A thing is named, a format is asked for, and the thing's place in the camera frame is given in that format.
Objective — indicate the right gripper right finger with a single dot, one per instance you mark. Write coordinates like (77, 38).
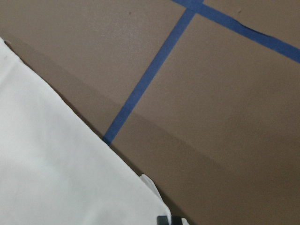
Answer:
(176, 220)

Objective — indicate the white long-sleeve printed shirt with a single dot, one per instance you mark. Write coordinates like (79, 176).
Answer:
(54, 170)

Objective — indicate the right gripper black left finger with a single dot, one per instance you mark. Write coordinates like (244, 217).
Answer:
(162, 220)

